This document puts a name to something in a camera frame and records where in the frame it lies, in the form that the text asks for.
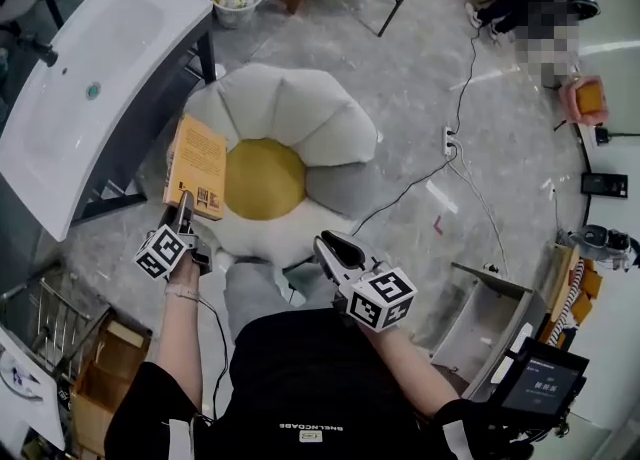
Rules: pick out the person's black t-shirt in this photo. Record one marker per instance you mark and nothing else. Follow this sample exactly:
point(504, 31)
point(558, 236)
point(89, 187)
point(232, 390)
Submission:
point(310, 388)

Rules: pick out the person's right forearm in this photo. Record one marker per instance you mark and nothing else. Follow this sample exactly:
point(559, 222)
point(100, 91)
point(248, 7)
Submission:
point(410, 368)

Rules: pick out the white flower-shaped cushion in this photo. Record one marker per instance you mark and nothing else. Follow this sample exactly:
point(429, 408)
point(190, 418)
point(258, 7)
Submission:
point(300, 108)

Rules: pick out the black screen device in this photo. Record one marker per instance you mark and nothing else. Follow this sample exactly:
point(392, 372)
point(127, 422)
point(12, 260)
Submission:
point(542, 388)

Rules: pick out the orange book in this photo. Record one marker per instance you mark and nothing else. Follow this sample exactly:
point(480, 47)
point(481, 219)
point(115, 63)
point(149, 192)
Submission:
point(200, 158)

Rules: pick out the wooden crate shelf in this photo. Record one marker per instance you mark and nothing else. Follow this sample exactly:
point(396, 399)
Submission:
point(107, 378)

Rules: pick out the pink wrist band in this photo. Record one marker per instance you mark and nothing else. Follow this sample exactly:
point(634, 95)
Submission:
point(181, 292)

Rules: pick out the small pink chair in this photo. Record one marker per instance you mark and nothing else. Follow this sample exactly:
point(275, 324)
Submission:
point(585, 103)

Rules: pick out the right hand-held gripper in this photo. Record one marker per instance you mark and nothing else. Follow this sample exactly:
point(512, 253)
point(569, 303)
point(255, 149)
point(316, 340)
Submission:
point(382, 298)

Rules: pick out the black flat device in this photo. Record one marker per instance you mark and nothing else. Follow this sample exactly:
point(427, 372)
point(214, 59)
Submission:
point(605, 185)

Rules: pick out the grey open box cabinet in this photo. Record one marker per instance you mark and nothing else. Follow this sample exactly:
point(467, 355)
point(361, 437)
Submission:
point(480, 318)

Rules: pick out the grey black machine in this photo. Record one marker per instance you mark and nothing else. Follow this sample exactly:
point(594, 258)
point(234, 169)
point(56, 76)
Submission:
point(595, 243)

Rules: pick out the tall black faucet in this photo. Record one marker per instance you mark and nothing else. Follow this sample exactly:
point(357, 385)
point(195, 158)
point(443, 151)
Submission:
point(42, 54)

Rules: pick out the white power strip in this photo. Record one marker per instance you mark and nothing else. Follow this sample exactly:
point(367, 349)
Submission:
point(449, 140)

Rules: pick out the white waste basket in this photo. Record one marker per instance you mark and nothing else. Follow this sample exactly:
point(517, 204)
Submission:
point(237, 3)

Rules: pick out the metal sink stand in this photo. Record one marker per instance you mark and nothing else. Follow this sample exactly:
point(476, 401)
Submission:
point(60, 320)

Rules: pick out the person's grey jeans legs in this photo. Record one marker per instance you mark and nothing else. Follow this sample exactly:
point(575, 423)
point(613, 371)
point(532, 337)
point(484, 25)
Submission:
point(255, 298)

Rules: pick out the person's left forearm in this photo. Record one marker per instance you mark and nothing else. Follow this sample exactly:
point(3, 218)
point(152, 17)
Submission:
point(177, 338)

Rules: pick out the white washbasin grey cabinet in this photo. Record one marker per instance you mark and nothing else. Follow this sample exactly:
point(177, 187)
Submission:
point(100, 73)

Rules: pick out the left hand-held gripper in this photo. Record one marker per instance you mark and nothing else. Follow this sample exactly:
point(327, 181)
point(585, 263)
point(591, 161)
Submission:
point(160, 253)

